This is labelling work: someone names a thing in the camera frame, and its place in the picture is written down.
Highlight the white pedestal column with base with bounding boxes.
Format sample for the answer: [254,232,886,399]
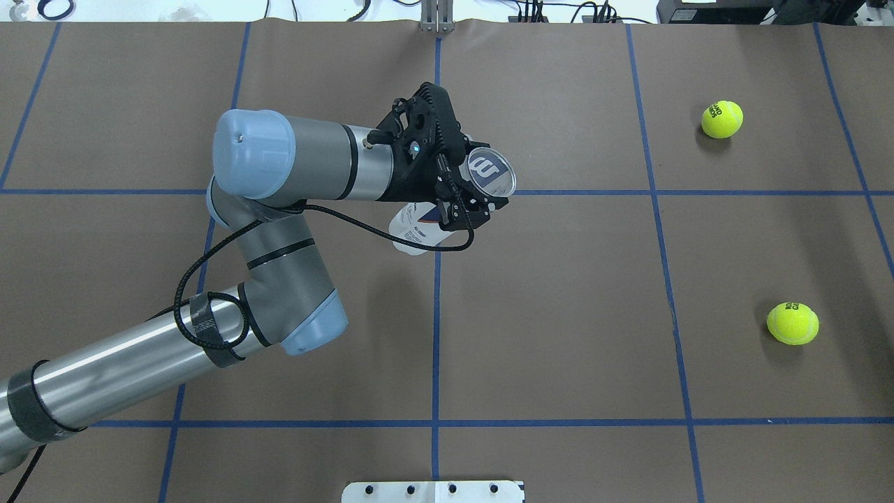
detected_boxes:
[341,480,527,502]

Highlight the yellow tennis ball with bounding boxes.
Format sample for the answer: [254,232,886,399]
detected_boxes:
[701,100,744,139]
[765,302,820,346]

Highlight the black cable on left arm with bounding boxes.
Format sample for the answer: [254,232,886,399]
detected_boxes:
[0,129,476,503]

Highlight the clear tennis ball can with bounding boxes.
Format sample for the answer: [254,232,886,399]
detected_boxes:
[388,146,517,256]

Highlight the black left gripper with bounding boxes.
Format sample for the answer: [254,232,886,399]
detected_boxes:
[377,82,510,231]

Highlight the black box with label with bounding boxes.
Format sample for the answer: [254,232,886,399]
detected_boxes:
[655,1,774,25]

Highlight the aluminium frame post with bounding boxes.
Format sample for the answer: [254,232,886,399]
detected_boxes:
[419,0,455,35]

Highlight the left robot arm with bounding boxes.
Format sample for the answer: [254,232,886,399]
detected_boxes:
[1,82,517,472]

